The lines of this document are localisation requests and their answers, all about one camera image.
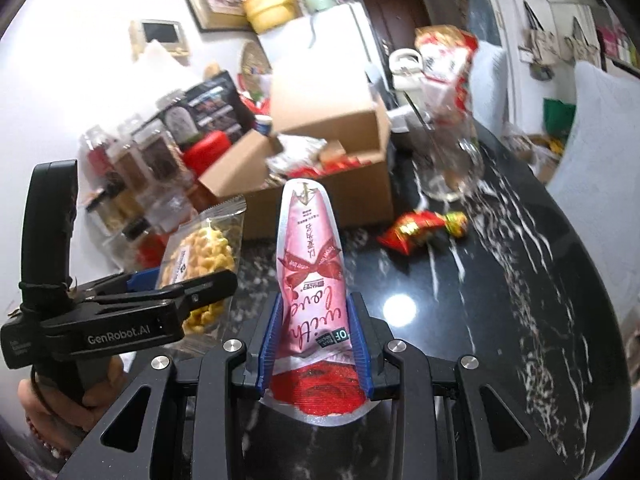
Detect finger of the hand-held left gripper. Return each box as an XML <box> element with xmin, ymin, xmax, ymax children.
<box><xmin>70</xmin><ymin>269</ymin><xmax>166</xmax><ymax>306</ymax></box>
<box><xmin>87</xmin><ymin>269</ymin><xmax>238</xmax><ymax>333</ymax></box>

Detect white fridge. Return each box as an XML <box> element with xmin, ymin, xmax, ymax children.
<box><xmin>257</xmin><ymin>2</ymin><xmax>383</xmax><ymax>86</ymax></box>

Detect beige tote bag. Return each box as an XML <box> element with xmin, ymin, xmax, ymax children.
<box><xmin>522</xmin><ymin>0</ymin><xmax>556</xmax><ymax>66</ymax></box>

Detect white insulated bottle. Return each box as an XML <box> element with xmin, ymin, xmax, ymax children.
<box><xmin>389</xmin><ymin>49</ymin><xmax>426</xmax><ymax>91</ymax></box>

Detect white foam board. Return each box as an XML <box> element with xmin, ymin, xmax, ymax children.
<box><xmin>135</xmin><ymin>40</ymin><xmax>211</xmax><ymax>106</ymax></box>

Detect woven round plate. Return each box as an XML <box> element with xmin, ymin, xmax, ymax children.
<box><xmin>239</xmin><ymin>40</ymin><xmax>273</xmax><ymax>91</ymax></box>

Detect clear plastic jar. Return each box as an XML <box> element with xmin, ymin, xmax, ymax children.
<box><xmin>135</xmin><ymin>120</ymin><xmax>181</xmax><ymax>181</ymax></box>
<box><xmin>107</xmin><ymin>137</ymin><xmax>151</xmax><ymax>186</ymax></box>

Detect brown door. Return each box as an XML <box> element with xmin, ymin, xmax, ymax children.
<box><xmin>360</xmin><ymin>0</ymin><xmax>433</xmax><ymax>53</ymax></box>

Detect person's left hand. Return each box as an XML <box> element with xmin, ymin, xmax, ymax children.
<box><xmin>17</xmin><ymin>355</ymin><xmax>126</xmax><ymax>441</ymax></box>

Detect small red snack packet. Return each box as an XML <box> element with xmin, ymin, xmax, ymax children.
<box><xmin>377</xmin><ymin>210</ymin><xmax>446</xmax><ymax>256</ymax></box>

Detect green wrapped lollipop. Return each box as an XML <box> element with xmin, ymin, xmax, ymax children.
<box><xmin>440</xmin><ymin>211</ymin><xmax>470</xmax><ymax>238</ymax></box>

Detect yellow enamel pot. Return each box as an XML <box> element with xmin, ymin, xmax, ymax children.
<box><xmin>243</xmin><ymin>0</ymin><xmax>307</xmax><ymax>33</ymax></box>

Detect brown cardboard box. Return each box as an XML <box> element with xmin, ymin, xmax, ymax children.
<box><xmin>197</xmin><ymin>52</ymin><xmax>396</xmax><ymax>241</ymax></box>

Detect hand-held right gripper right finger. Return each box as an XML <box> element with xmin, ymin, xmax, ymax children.
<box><xmin>347</xmin><ymin>290</ymin><xmax>568</xmax><ymax>480</ymax></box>

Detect black product box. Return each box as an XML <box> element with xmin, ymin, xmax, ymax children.
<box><xmin>170</xmin><ymin>71</ymin><xmax>253</xmax><ymax>143</ymax></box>

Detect red canister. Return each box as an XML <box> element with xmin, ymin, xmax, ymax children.
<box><xmin>181</xmin><ymin>130</ymin><xmax>232</xmax><ymax>176</ymax></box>

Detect red label jar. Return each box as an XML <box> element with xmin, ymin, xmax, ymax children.
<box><xmin>77</xmin><ymin>125</ymin><xmax>113</xmax><ymax>171</ymax></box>

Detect beaded bracelet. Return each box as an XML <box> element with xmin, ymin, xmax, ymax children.
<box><xmin>27</xmin><ymin>420</ymin><xmax>68</xmax><ymax>461</ymax></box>

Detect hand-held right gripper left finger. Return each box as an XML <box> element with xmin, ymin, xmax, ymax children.
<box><xmin>57</xmin><ymin>290</ymin><xmax>283</xmax><ymax>480</ymax></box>

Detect yellow puff snack packet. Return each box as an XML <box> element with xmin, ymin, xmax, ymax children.
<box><xmin>155</xmin><ymin>195</ymin><xmax>247</xmax><ymax>336</ymax></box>

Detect large red nut bag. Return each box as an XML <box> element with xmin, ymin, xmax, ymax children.
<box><xmin>414</xmin><ymin>26</ymin><xmax>480</xmax><ymax>126</ymax></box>

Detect pile of snack packets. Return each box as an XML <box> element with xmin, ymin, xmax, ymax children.
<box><xmin>265</xmin><ymin>137</ymin><xmax>376</xmax><ymax>181</ymax></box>

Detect green bag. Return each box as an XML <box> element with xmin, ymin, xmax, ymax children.
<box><xmin>542</xmin><ymin>97</ymin><xmax>576</xmax><ymax>133</ymax></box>

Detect pink snack packet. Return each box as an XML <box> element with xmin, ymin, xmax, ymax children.
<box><xmin>260</xmin><ymin>177</ymin><xmax>381</xmax><ymax>428</ymax></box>

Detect beige intercom panel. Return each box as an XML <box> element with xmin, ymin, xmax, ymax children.
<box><xmin>129</xmin><ymin>19</ymin><xmax>190</xmax><ymax>58</ymax></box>

